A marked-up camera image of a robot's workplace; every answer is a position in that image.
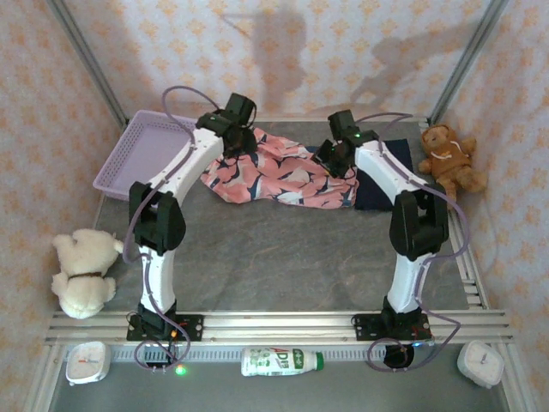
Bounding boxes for navy blue shirt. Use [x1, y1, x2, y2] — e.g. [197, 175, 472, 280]
[354, 137, 413, 212]

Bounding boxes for aluminium frame post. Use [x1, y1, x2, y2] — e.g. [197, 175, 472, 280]
[49, 0, 130, 125]
[428, 0, 511, 125]

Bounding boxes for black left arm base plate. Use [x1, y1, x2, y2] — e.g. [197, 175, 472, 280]
[126, 314, 204, 342]

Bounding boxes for grey slotted cable duct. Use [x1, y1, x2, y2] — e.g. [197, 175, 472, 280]
[63, 345, 467, 362]

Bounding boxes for black round cable grommet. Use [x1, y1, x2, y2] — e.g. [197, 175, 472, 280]
[384, 342, 416, 370]

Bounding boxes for white green plastic bottle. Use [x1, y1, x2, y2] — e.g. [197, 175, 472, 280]
[239, 346, 325, 378]

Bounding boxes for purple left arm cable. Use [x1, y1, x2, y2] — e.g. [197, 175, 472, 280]
[123, 85, 228, 373]

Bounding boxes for aluminium mounting rail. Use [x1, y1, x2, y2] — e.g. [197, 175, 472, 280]
[45, 309, 516, 344]

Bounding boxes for white plush bear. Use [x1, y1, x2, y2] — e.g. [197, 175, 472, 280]
[51, 228, 128, 319]

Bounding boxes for white clock red hands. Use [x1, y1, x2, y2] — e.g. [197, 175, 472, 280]
[64, 342, 111, 386]

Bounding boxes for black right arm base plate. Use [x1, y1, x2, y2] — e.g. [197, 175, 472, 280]
[351, 313, 432, 342]

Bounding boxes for lilac plastic laundry basket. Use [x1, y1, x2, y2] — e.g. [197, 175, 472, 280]
[93, 109, 202, 203]

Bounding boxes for aluminium back rail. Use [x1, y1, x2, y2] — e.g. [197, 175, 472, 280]
[124, 114, 432, 125]

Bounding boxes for pink floral garment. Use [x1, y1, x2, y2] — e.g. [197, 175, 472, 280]
[200, 127, 360, 210]

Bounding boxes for white clock grey hands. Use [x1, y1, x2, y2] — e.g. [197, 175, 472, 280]
[455, 341, 505, 390]

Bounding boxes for aluminium frame leg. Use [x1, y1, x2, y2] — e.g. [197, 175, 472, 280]
[21, 342, 65, 412]
[497, 342, 538, 412]

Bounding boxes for brown teddy bear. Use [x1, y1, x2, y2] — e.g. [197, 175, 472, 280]
[418, 123, 489, 211]

